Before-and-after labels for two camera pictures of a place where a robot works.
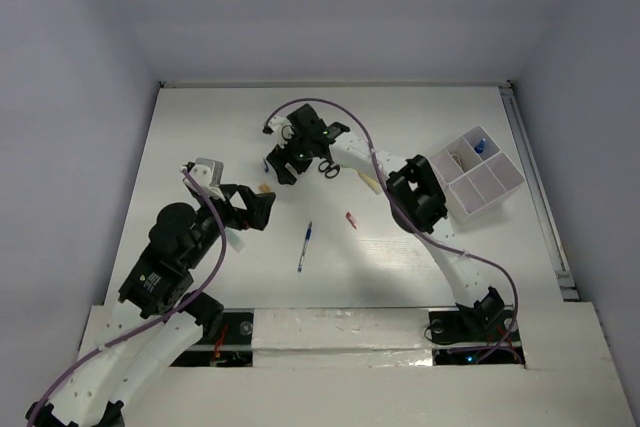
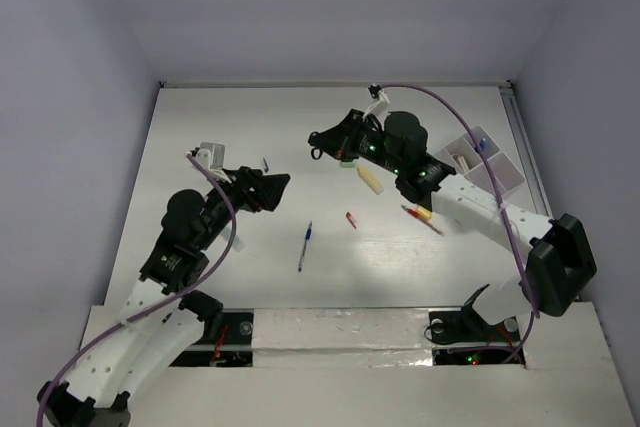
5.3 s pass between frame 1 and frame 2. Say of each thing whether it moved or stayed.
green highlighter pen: stayed
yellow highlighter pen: stayed
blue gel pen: stayed
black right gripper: moved
